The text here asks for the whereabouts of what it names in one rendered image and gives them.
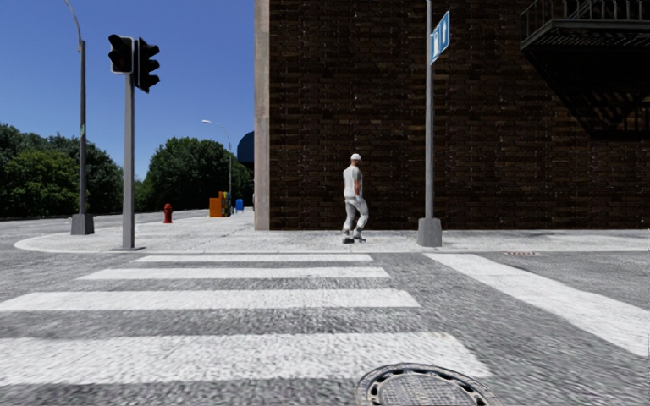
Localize traffic light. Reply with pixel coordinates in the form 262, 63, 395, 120
107, 33, 162, 251

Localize orange box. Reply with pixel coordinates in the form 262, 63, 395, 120
208, 191, 232, 219

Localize trees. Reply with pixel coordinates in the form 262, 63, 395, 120
0, 123, 255, 220

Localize grey street lamp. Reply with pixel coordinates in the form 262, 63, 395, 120
201, 118, 234, 215
63, 0, 96, 236

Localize sign on a post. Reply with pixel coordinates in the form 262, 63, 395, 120
416, 0, 452, 248

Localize person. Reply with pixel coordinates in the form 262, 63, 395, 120
341, 153, 370, 245

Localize dark brick building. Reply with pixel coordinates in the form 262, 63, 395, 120
236, 0, 650, 232

